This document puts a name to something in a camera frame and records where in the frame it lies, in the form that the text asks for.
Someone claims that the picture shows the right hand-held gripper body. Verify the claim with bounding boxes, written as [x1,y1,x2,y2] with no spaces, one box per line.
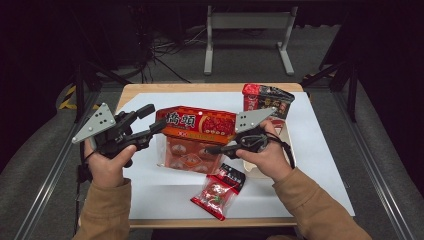
[226,106,278,160]

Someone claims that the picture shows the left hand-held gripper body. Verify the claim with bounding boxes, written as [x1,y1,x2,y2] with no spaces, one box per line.
[71,102,152,160]

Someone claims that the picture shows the orange clear seasoning packet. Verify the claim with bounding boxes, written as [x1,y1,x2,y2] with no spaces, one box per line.
[155,105,239,175]

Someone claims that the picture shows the white divided plastic container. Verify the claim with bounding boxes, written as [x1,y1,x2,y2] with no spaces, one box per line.
[241,114,297,179]

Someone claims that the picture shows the large red black soup packet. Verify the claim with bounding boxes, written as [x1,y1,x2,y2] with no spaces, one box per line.
[242,83,296,134]

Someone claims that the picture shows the person's right hand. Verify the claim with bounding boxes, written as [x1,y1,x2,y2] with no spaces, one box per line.
[234,119,294,184]

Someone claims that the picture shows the person's left hand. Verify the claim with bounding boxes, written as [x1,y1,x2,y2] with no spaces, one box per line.
[83,138,138,190]

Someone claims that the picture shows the yellow black hazard tape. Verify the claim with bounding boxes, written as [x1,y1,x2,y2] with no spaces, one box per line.
[59,84,103,111]

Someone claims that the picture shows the black metal stand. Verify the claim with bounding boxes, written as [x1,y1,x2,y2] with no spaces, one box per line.
[71,59,131,123]
[301,59,359,118]

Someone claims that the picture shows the small red black clear packet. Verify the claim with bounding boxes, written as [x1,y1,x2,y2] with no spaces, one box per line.
[190,163,247,222]

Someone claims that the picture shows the white table sheet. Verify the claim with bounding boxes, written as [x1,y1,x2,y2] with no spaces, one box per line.
[116,91,356,220]

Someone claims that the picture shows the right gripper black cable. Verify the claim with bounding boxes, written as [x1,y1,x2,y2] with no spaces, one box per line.
[266,131,297,170]

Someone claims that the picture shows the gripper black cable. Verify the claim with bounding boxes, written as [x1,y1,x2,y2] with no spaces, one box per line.
[266,131,297,170]
[75,139,95,201]

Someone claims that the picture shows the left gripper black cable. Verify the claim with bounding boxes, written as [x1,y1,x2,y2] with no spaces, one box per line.
[75,139,95,201]

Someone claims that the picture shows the black floor cables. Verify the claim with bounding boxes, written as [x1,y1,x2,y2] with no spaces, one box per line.
[133,26,208,84]

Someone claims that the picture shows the aluminium floor rail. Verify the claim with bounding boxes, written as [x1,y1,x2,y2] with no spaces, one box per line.
[333,89,416,240]
[13,91,101,240]

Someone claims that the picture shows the white metal stand frame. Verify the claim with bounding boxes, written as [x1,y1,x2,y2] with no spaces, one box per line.
[203,4,299,76]

